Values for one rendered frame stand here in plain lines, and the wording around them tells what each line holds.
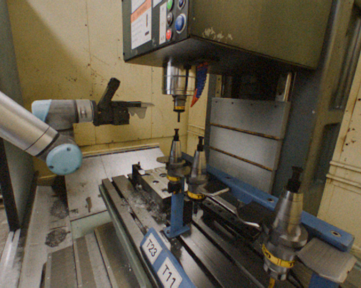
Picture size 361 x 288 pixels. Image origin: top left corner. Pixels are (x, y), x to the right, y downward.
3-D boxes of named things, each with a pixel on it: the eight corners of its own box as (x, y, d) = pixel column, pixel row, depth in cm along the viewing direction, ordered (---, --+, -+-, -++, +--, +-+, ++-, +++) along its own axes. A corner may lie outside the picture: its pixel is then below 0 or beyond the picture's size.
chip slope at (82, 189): (72, 240, 99) (67, 198, 93) (66, 187, 153) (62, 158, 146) (197, 196, 147) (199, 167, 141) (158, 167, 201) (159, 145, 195)
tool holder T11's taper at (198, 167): (210, 176, 46) (212, 152, 44) (194, 179, 44) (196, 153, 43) (201, 170, 50) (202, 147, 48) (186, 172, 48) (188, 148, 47)
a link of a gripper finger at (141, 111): (155, 118, 67) (130, 118, 66) (154, 102, 66) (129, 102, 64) (155, 119, 64) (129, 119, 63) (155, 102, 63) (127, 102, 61)
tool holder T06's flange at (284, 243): (311, 245, 29) (315, 232, 28) (292, 262, 26) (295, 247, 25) (273, 221, 34) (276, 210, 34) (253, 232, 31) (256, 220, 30)
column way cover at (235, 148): (267, 202, 93) (285, 102, 81) (205, 169, 132) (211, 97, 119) (272, 199, 96) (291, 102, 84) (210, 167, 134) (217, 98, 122)
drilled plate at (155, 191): (162, 208, 78) (162, 198, 77) (137, 180, 102) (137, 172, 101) (202, 194, 91) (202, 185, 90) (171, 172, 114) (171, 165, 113)
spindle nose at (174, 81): (205, 96, 78) (208, 67, 75) (181, 95, 66) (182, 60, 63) (178, 95, 88) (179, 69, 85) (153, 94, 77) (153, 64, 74)
